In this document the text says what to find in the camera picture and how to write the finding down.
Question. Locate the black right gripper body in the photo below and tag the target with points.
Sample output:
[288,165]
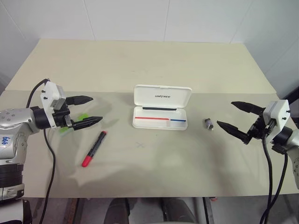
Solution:
[258,130]

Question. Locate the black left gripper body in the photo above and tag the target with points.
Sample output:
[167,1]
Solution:
[60,119]

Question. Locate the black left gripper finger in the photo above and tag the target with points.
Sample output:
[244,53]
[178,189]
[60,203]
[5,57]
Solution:
[88,121]
[80,100]

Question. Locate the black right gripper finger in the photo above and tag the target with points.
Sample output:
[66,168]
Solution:
[233,131]
[250,108]

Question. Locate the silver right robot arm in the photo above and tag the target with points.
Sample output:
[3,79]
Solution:
[294,142]

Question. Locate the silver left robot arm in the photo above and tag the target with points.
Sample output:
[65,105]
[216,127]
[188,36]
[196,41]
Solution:
[14,117]

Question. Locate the green plastic object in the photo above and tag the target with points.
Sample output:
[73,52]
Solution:
[83,116]

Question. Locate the white open pencil case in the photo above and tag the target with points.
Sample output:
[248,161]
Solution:
[161,100]

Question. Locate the small grey black cap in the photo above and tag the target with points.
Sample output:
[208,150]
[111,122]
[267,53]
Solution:
[209,123]

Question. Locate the red and black marker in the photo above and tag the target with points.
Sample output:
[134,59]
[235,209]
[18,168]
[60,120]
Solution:
[94,149]

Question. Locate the dark rounded shape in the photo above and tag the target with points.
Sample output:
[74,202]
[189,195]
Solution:
[118,212]

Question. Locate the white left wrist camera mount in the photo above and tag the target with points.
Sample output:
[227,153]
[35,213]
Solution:
[50,92]

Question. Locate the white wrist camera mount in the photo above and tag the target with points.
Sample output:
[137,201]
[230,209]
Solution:
[281,112]
[50,92]

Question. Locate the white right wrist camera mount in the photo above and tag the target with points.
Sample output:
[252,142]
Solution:
[281,112]

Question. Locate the metal table frame bar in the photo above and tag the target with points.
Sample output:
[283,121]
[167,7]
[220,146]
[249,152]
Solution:
[208,211]

